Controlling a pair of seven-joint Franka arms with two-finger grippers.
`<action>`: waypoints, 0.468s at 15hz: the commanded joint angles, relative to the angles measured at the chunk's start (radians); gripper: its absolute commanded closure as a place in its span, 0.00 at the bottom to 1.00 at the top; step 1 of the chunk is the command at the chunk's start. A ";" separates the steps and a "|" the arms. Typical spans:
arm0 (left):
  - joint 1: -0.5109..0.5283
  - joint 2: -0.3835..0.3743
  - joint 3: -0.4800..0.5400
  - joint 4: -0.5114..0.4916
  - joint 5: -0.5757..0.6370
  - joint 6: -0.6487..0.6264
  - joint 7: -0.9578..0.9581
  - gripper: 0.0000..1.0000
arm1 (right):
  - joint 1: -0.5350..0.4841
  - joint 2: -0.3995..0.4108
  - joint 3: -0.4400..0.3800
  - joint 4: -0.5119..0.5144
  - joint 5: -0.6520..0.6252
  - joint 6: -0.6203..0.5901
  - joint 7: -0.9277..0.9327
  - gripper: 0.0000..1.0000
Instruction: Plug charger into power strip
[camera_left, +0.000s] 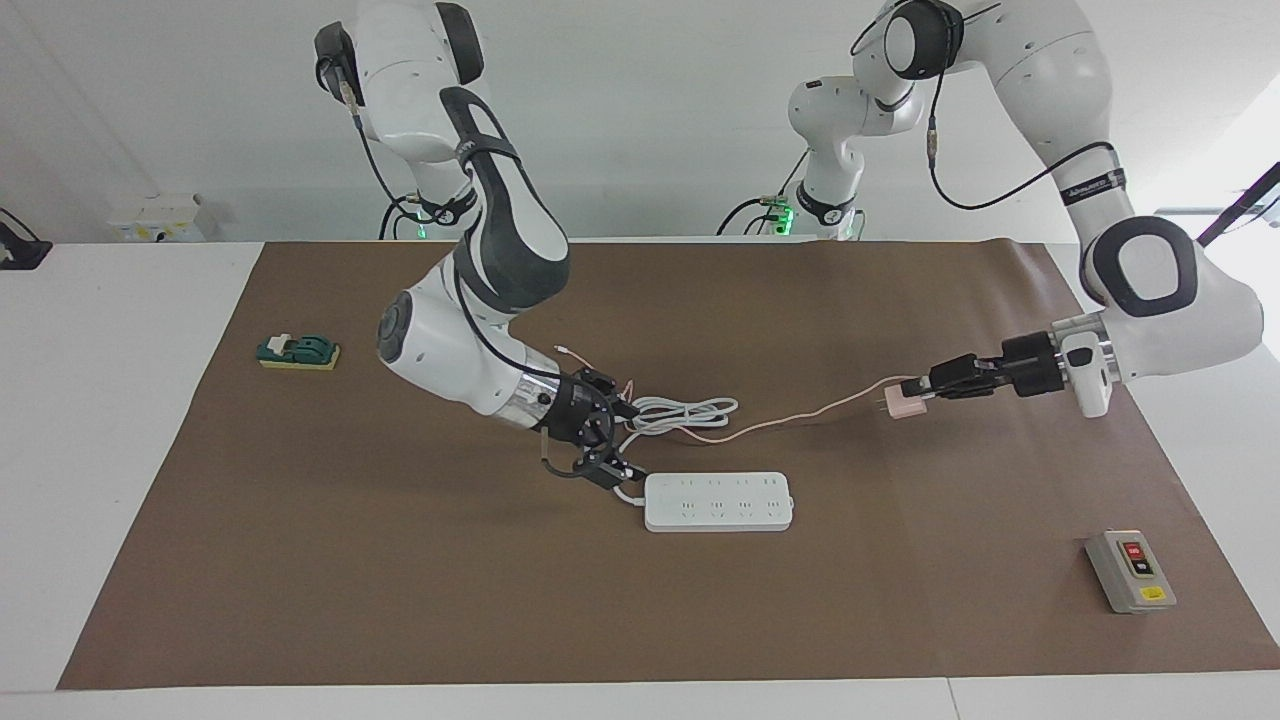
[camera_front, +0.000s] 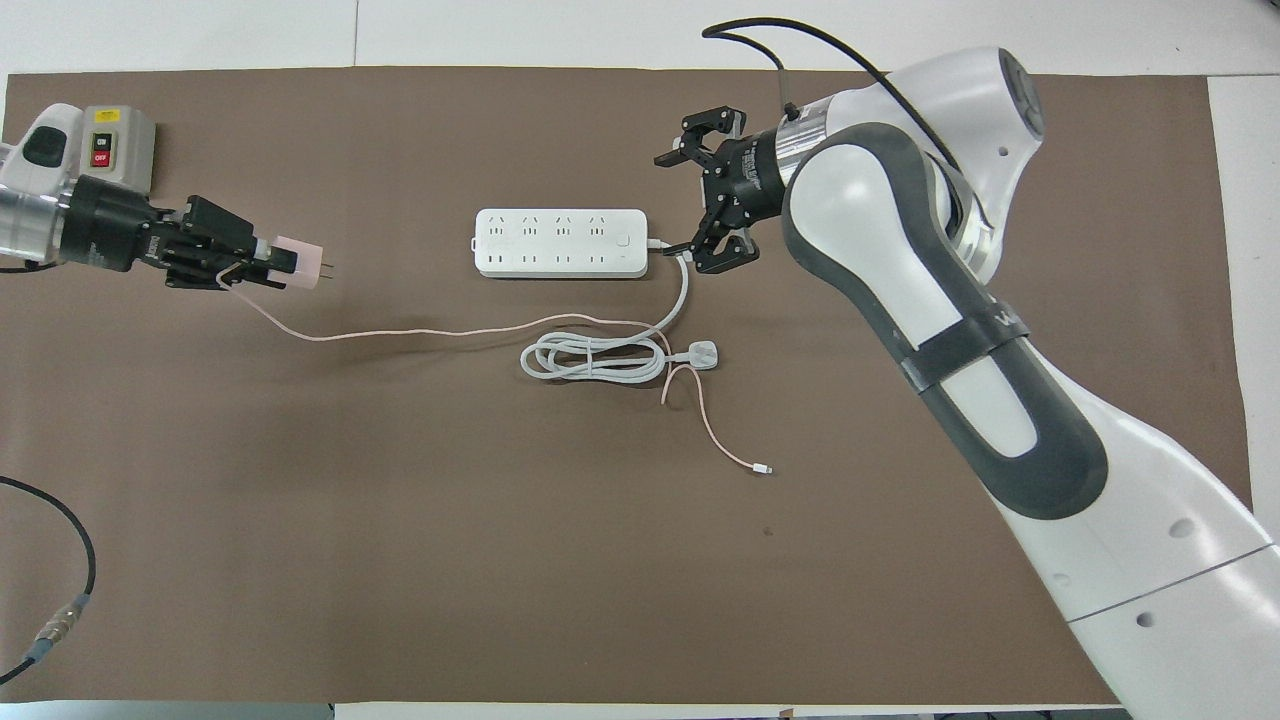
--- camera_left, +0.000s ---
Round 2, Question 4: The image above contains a black clamp mount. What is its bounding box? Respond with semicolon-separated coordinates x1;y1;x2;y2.
0;207;53;272

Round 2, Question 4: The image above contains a grey on-off switch box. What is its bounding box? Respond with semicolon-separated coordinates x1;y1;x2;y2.
1084;529;1178;614

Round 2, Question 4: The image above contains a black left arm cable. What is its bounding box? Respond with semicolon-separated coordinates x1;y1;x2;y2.
850;0;1116;211

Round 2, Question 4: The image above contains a white power strip cord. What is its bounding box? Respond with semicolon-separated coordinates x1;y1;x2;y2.
612;396;741;506

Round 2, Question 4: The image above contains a black camera stand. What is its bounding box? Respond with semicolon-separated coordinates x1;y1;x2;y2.
1195;160;1280;251

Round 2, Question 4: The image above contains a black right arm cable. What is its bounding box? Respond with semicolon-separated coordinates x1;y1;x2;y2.
318;55;593;479

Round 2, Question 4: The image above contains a black base cable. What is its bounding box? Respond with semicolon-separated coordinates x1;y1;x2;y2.
378;195;441;241
716;150;813;238

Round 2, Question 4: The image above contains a pink charger cable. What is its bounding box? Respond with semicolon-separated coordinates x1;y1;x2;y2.
553;345;911;446

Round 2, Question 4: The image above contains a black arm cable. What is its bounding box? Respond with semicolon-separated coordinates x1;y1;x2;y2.
318;55;593;479
850;0;1116;211

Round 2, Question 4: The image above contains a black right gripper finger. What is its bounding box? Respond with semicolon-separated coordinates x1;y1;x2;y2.
580;368;641;421
572;450;649;491

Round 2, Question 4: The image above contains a brown paper table mat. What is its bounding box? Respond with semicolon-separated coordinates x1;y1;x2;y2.
57;240;1280;691

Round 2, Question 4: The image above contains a green knife switch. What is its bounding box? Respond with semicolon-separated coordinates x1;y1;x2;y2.
256;333;342;372

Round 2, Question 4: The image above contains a white wall socket box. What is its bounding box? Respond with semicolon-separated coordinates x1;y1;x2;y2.
108;193;216;243

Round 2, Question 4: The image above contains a white power strip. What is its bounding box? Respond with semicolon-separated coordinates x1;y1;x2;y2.
643;472;795;533

